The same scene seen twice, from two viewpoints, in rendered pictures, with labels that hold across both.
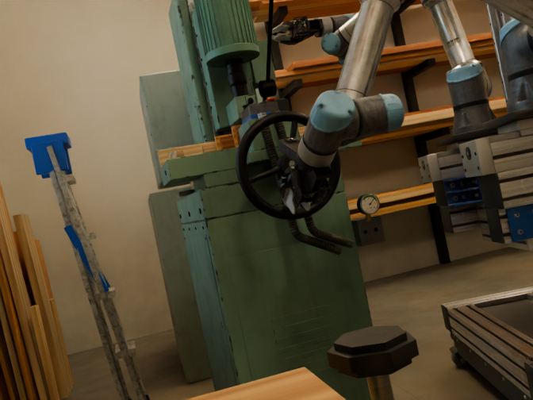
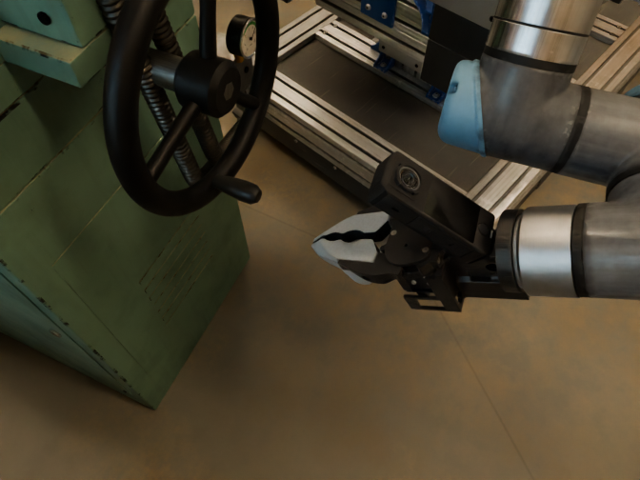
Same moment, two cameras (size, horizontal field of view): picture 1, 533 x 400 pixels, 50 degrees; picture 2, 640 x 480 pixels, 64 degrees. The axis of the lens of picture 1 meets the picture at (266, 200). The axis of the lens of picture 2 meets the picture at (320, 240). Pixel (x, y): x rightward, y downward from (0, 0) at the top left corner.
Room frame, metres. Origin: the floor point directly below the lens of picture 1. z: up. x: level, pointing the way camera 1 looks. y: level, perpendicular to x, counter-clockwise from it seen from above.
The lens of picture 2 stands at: (1.15, 0.17, 1.17)
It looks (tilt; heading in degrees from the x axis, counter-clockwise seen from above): 57 degrees down; 310
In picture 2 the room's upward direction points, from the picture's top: straight up
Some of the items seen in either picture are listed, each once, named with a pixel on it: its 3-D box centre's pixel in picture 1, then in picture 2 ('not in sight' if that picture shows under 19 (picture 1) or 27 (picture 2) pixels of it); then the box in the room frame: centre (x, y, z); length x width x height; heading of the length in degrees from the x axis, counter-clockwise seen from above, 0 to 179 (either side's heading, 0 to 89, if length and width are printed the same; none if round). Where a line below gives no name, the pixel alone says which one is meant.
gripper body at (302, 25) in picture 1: (305, 28); not in sight; (2.22, -0.28, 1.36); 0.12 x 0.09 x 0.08; 106
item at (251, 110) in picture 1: (266, 110); not in sight; (1.65, -0.05, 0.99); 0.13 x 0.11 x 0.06; 106
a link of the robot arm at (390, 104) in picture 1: (368, 117); (639, 147); (1.14, -0.23, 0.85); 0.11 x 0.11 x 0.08; 20
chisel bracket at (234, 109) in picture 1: (243, 113); not in sight; (1.86, 0.02, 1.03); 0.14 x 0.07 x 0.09; 16
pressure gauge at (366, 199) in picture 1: (368, 207); (242, 40); (1.71, -0.29, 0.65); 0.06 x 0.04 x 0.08; 106
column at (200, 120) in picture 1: (218, 93); not in sight; (2.12, 0.10, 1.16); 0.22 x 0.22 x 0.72; 16
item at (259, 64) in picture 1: (259, 65); not in sight; (2.09, -0.07, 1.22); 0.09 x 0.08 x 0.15; 16
